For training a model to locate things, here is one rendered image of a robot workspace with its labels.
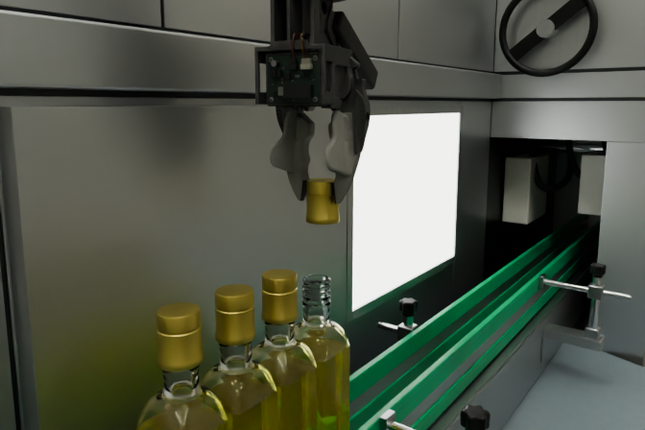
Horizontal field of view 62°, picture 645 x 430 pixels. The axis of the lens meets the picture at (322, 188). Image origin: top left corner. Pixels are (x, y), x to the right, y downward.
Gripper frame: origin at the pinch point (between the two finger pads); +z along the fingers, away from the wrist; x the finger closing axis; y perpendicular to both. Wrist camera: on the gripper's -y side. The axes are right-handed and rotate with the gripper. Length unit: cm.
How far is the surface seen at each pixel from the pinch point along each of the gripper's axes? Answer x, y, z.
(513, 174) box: 9, -103, 10
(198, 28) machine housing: -15.3, 0.0, -16.9
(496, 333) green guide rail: 13, -44, 31
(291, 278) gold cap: 0.4, 7.6, 7.5
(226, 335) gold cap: -2.2, 14.3, 10.8
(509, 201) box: 8, -103, 18
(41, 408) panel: -16.7, 21.5, 17.4
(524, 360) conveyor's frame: 18, -54, 40
